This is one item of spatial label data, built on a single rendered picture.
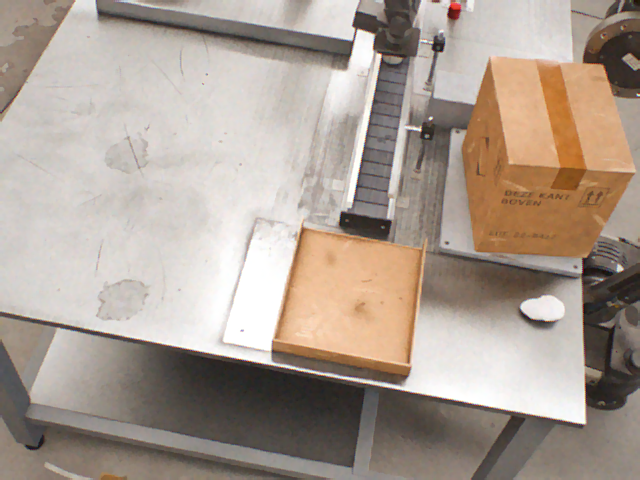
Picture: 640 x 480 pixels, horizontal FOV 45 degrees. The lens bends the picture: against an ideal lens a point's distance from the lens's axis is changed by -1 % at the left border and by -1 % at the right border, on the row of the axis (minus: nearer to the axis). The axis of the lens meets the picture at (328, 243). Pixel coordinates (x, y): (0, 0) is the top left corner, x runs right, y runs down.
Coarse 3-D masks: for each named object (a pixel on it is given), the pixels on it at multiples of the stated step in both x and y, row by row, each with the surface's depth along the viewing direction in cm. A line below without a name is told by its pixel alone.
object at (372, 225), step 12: (420, 36) 199; (372, 60) 192; (372, 72) 189; (408, 108) 183; (360, 120) 179; (360, 132) 177; (348, 180) 168; (348, 192) 166; (396, 192) 167; (348, 216) 163; (360, 216) 162; (360, 228) 166; (372, 228) 165; (384, 228) 164
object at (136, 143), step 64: (512, 0) 220; (64, 64) 189; (128, 64) 191; (192, 64) 193; (256, 64) 195; (320, 64) 197; (448, 64) 201; (0, 128) 175; (64, 128) 176; (128, 128) 178; (192, 128) 180; (256, 128) 181; (320, 128) 183; (0, 192) 164; (64, 192) 165; (128, 192) 167; (192, 192) 168; (256, 192) 170; (320, 192) 171; (0, 256) 154; (64, 256) 156; (128, 256) 157; (192, 256) 158; (256, 256) 160; (448, 256) 164; (64, 320) 147; (128, 320) 148; (192, 320) 149; (256, 320) 151; (448, 320) 154; (512, 320) 156; (576, 320) 157; (384, 384) 145; (448, 384) 146; (512, 384) 147; (576, 384) 148
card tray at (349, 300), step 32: (320, 256) 161; (352, 256) 161; (384, 256) 162; (416, 256) 163; (288, 288) 155; (320, 288) 156; (352, 288) 157; (384, 288) 157; (416, 288) 158; (288, 320) 151; (320, 320) 151; (352, 320) 152; (384, 320) 153; (416, 320) 149; (288, 352) 147; (320, 352) 145; (352, 352) 148; (384, 352) 148
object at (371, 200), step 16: (384, 64) 191; (400, 64) 192; (384, 80) 188; (400, 80) 188; (384, 96) 184; (400, 96) 185; (384, 112) 181; (400, 112) 181; (368, 128) 177; (384, 128) 178; (368, 144) 174; (384, 144) 175; (368, 160) 171; (384, 160) 172; (368, 176) 169; (384, 176) 169; (368, 192) 166; (384, 192) 166; (352, 208) 163; (368, 208) 163; (384, 208) 164
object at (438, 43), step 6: (438, 36) 184; (420, 42) 186; (426, 42) 185; (432, 42) 185; (438, 42) 184; (444, 42) 184; (432, 48) 186; (438, 48) 185; (432, 60) 190; (432, 66) 191; (432, 72) 192
